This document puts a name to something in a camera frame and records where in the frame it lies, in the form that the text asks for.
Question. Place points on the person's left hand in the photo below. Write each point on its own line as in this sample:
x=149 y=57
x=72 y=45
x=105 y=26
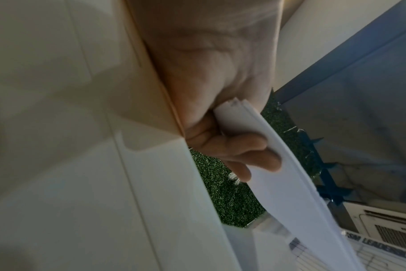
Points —
x=203 y=66

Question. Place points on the orange folder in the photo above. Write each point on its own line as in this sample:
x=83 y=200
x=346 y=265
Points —
x=171 y=111

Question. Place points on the white sheets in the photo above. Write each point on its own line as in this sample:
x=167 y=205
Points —
x=173 y=198

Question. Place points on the gathered white paper bundle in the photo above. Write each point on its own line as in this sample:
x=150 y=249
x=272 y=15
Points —
x=290 y=190

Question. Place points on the hanging striped fern leaves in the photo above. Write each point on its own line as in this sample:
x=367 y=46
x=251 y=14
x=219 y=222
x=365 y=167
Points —
x=235 y=179

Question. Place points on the artificial green hedge panel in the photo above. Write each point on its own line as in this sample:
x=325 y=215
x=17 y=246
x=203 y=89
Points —
x=229 y=201

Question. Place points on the blue wooden trellis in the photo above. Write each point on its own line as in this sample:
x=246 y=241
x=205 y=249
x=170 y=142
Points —
x=333 y=190

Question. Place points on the white ceiling air conditioner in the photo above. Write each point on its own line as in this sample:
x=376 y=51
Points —
x=383 y=227

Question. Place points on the white lined board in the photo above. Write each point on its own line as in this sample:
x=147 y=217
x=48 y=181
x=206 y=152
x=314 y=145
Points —
x=383 y=258

